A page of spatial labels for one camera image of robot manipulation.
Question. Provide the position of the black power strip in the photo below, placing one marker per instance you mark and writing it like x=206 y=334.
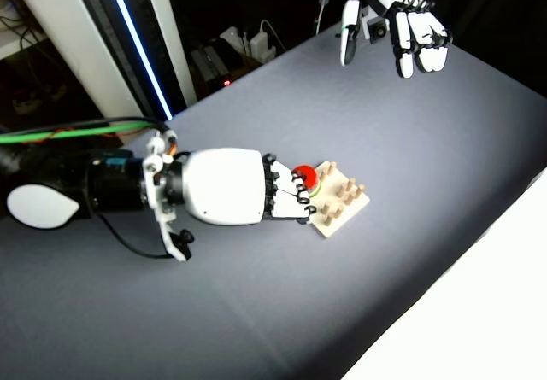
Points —
x=211 y=66

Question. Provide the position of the white plug box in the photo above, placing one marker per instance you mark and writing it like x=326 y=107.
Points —
x=231 y=38

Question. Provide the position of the white power adapter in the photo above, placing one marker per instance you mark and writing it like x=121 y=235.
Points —
x=261 y=42

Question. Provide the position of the wooden peg board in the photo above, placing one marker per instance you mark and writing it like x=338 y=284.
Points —
x=342 y=202

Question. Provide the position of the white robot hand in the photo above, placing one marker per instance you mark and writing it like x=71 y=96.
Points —
x=222 y=185
x=421 y=34

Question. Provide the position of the grey table cloth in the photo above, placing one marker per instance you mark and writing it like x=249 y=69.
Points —
x=299 y=303

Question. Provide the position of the white pillar with light strip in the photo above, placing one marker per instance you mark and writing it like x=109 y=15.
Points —
x=85 y=34

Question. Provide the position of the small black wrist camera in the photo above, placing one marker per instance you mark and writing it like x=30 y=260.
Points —
x=378 y=30

